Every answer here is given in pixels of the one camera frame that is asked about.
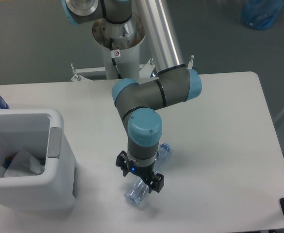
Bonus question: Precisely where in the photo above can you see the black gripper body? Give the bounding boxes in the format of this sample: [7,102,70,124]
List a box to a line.
[130,161,155,179]

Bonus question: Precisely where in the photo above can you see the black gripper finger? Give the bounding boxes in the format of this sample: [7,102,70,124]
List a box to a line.
[142,173,164,193]
[116,150,132,177]

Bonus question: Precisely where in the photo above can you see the clear plastic water bottle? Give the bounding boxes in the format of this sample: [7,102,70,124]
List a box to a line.
[124,143,171,206]

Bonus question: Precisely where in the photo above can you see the white paper tissue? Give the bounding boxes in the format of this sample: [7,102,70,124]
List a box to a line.
[3,150,45,178]

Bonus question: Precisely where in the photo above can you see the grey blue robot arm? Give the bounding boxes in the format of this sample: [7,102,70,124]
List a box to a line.
[62,0,202,192]

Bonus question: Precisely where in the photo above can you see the white trash can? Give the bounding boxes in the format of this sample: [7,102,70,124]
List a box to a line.
[0,109,78,211]

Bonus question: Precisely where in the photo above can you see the blue yellow snack wrapper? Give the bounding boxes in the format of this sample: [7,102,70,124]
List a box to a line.
[4,156,14,169]

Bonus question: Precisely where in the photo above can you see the blue plastic bag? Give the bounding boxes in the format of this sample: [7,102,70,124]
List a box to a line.
[240,0,284,30]

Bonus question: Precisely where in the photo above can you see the black pedestal cable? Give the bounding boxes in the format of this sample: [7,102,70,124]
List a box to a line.
[109,37,122,80]

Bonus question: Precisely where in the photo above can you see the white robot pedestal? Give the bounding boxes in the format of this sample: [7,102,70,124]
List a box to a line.
[70,13,196,82]

